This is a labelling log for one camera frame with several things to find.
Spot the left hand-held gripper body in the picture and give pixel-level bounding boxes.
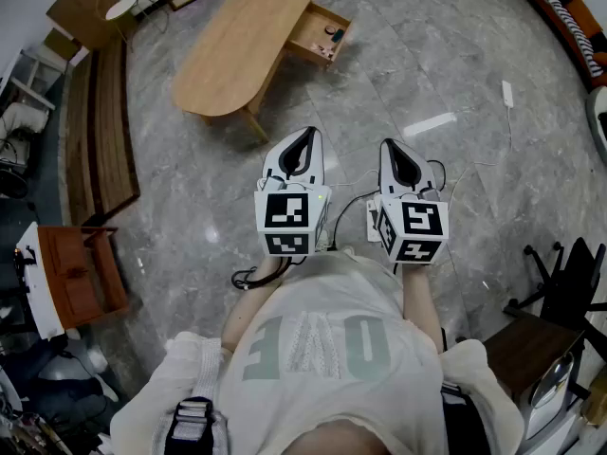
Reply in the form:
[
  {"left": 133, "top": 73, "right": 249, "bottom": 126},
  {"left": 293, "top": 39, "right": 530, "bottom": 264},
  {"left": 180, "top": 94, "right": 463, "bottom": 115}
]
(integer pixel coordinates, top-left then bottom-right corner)
[{"left": 254, "top": 172, "right": 332, "bottom": 261}]

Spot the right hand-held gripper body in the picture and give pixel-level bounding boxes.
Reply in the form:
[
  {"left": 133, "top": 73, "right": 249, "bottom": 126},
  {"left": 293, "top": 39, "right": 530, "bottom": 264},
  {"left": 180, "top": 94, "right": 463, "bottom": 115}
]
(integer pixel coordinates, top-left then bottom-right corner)
[{"left": 377, "top": 187, "right": 451, "bottom": 265}]

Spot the light wooden drawer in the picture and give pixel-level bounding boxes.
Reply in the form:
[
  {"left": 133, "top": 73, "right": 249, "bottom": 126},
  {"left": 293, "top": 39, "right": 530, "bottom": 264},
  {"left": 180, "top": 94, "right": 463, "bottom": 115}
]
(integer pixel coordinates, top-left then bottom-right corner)
[{"left": 285, "top": 1, "right": 355, "bottom": 69}]

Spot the person's right forearm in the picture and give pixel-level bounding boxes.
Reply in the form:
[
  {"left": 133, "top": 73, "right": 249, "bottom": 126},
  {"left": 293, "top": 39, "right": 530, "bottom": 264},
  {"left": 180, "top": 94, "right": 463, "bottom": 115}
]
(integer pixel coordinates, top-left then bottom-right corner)
[{"left": 400, "top": 262, "right": 447, "bottom": 355}]

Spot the person's left forearm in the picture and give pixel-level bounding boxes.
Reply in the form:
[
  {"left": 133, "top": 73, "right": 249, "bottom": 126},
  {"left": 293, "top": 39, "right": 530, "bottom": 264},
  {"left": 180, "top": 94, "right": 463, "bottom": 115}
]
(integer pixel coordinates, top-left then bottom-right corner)
[{"left": 220, "top": 253, "right": 285, "bottom": 353}]

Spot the light wooden coffee table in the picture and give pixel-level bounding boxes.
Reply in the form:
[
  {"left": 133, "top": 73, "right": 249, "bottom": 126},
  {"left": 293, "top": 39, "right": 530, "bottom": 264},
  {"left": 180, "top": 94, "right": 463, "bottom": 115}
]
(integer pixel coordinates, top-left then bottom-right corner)
[{"left": 171, "top": 0, "right": 314, "bottom": 144}]

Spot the black office chair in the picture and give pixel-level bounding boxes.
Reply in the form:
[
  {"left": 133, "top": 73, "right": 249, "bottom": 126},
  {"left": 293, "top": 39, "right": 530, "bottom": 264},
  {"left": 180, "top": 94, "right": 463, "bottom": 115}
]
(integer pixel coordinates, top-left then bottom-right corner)
[{"left": 503, "top": 236, "right": 607, "bottom": 350}]

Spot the person's white shirt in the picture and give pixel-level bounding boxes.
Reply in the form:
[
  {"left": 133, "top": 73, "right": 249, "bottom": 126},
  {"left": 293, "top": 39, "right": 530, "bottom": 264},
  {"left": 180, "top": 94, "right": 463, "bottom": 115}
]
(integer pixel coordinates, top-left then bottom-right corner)
[{"left": 109, "top": 246, "right": 525, "bottom": 455}]

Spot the dark wooden stool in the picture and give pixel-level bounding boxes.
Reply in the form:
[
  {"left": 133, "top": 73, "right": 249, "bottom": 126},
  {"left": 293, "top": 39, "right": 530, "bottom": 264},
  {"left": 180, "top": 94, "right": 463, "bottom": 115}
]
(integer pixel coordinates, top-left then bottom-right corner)
[{"left": 482, "top": 318, "right": 585, "bottom": 400}]

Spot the dark wooden step platform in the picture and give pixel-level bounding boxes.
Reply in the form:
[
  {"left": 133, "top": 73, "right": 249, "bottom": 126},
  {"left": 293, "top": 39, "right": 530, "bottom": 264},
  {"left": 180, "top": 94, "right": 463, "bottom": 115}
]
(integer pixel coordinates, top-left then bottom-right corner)
[{"left": 64, "top": 35, "right": 142, "bottom": 228}]

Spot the white round stool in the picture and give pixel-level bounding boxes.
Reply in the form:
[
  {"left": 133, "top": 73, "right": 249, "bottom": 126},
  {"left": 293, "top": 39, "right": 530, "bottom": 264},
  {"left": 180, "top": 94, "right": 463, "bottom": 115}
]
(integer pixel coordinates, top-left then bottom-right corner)
[{"left": 584, "top": 85, "right": 607, "bottom": 156}]

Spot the orange sofa with striped cushion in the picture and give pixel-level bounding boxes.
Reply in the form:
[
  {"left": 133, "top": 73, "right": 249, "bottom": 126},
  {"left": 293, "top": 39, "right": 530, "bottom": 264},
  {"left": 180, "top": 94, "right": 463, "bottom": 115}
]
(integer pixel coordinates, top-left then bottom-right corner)
[{"left": 510, "top": 0, "right": 607, "bottom": 87}]

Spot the brown wooden cabinet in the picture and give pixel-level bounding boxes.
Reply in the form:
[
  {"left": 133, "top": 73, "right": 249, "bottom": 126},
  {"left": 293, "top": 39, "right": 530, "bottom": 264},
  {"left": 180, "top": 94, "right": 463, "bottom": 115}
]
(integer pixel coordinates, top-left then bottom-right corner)
[{"left": 36, "top": 225, "right": 130, "bottom": 330}]

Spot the black cable bundle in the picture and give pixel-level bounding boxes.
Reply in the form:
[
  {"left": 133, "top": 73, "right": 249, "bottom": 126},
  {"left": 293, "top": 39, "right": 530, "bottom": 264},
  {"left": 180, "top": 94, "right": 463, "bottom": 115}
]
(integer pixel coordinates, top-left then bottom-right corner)
[{"left": 230, "top": 253, "right": 304, "bottom": 294}]

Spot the white power cable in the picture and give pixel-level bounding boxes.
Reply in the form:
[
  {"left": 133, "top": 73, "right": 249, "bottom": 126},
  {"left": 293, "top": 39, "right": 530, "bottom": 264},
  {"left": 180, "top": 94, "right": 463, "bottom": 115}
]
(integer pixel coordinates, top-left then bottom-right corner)
[{"left": 445, "top": 105, "right": 516, "bottom": 203}]

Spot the grey woven shoulder strap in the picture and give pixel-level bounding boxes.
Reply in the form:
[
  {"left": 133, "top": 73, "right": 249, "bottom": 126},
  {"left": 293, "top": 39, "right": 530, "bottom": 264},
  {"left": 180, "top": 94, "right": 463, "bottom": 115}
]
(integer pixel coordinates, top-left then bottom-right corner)
[{"left": 154, "top": 337, "right": 231, "bottom": 455}]

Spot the black shoulder strap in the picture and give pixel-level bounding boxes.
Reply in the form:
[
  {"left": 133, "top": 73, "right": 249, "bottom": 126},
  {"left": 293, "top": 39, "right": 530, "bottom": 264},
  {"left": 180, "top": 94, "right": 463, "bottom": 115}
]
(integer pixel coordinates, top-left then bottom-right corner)
[{"left": 439, "top": 380, "right": 492, "bottom": 455}]

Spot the white round wire side table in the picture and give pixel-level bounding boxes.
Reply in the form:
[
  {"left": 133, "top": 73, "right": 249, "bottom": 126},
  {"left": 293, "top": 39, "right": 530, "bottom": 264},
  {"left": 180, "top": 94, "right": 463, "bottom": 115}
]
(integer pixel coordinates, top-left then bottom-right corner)
[{"left": 96, "top": 0, "right": 146, "bottom": 42}]

